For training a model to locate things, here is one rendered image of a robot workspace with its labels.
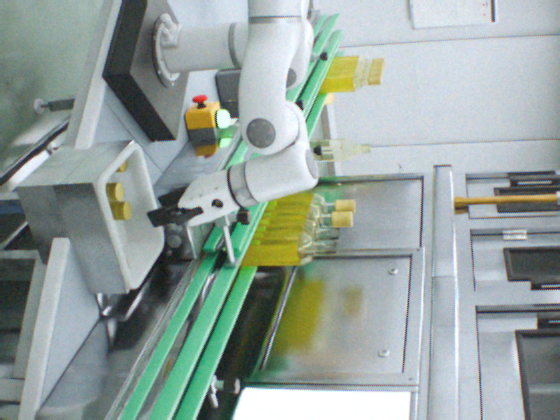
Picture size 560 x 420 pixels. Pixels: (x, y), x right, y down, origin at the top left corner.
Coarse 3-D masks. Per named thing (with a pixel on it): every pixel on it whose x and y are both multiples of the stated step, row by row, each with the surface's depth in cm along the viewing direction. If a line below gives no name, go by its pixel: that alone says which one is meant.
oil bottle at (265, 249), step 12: (252, 240) 143; (264, 240) 142; (276, 240) 141; (288, 240) 141; (300, 240) 140; (312, 240) 142; (252, 252) 142; (264, 252) 141; (276, 252) 141; (288, 252) 140; (300, 252) 140; (312, 252) 140; (240, 264) 144; (252, 264) 144; (264, 264) 143; (276, 264) 142; (288, 264) 142; (300, 264) 141
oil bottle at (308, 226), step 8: (264, 224) 148; (272, 224) 148; (280, 224) 147; (288, 224) 147; (296, 224) 146; (304, 224) 146; (312, 224) 146; (256, 232) 146; (264, 232) 146; (272, 232) 146; (280, 232) 145; (288, 232) 145; (304, 232) 144; (312, 232) 144
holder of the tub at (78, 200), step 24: (96, 144) 120; (120, 144) 118; (72, 168) 112; (96, 168) 110; (72, 192) 107; (96, 192) 106; (72, 216) 109; (96, 216) 108; (72, 240) 112; (96, 240) 111; (96, 264) 113; (96, 288) 116; (120, 288) 115; (120, 312) 119
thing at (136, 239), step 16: (128, 160) 120; (144, 160) 121; (112, 176) 122; (128, 176) 122; (144, 176) 122; (128, 192) 124; (144, 192) 123; (144, 208) 125; (112, 224) 108; (128, 224) 127; (144, 224) 127; (112, 240) 110; (128, 240) 128; (144, 240) 128; (160, 240) 127; (128, 256) 124; (144, 256) 124; (128, 272) 113; (144, 272) 119
